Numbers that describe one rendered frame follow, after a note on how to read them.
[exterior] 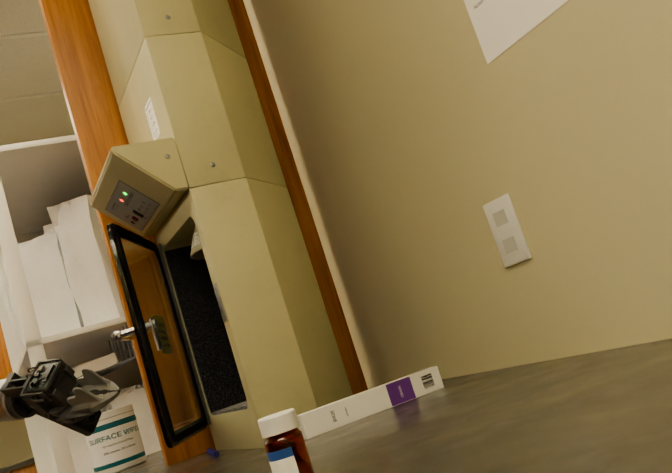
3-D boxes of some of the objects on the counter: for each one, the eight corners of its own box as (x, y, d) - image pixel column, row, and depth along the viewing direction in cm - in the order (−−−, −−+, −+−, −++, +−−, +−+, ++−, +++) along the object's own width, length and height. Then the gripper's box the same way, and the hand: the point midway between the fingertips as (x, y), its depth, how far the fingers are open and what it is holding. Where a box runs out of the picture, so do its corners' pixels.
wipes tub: (142, 460, 200) (127, 404, 202) (151, 460, 188) (136, 401, 191) (92, 477, 194) (77, 420, 196) (99, 479, 182) (83, 418, 185)
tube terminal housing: (321, 411, 167) (223, 93, 179) (390, 401, 138) (267, 24, 150) (215, 450, 155) (118, 107, 167) (266, 448, 127) (144, 36, 139)
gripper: (-10, 404, 128) (84, 393, 119) (15, 360, 134) (106, 346, 125) (23, 430, 133) (116, 422, 124) (46, 386, 139) (136, 375, 130)
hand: (115, 394), depth 127 cm, fingers closed
